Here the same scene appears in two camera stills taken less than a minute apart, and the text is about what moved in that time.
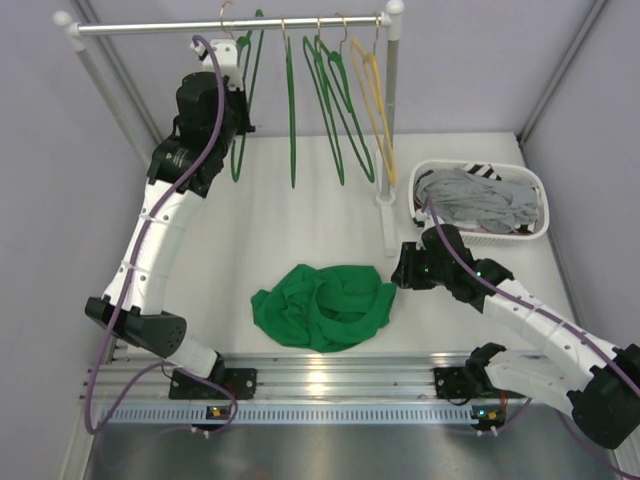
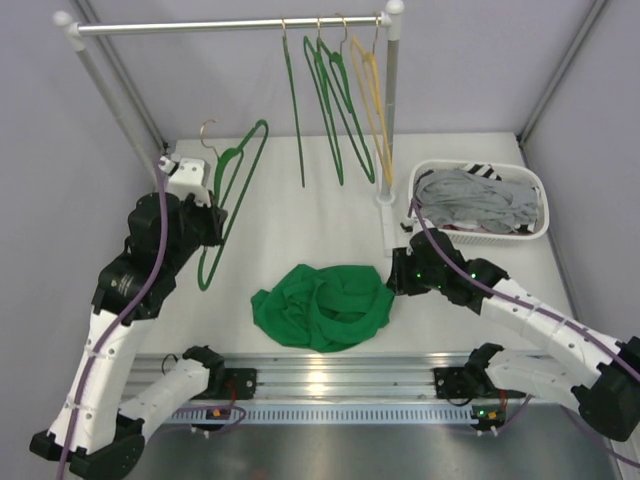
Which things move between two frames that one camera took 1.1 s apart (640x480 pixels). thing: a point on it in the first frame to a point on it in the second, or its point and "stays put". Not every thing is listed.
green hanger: [242, 43] to [218, 165]
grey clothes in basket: [469, 196] stays put
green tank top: [331, 308] stays put
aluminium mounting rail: [130, 376] stays put
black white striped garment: [482, 170] stays put
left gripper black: [241, 112] to [214, 223]
